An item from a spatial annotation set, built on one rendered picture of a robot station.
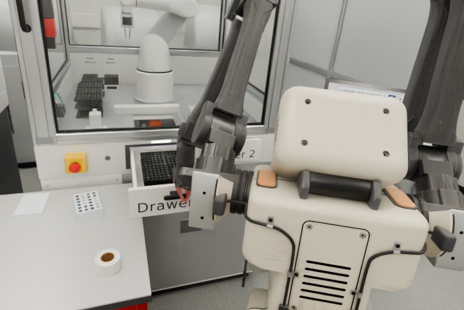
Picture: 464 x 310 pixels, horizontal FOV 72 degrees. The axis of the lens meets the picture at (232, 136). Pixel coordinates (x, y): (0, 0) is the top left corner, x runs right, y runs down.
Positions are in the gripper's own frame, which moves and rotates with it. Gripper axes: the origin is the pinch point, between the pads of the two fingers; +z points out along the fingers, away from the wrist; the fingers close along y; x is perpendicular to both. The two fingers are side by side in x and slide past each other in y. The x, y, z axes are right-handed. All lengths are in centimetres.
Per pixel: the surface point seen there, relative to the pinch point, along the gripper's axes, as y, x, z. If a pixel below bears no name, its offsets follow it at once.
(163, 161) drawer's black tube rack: 25.5, 3.7, -0.2
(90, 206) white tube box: 16.3, 30.4, 10.6
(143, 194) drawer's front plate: 2.9, 12.7, -1.3
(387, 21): 91, -149, -56
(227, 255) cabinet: 36, -32, 67
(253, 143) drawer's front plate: 35, -39, -1
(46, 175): 36, 47, 8
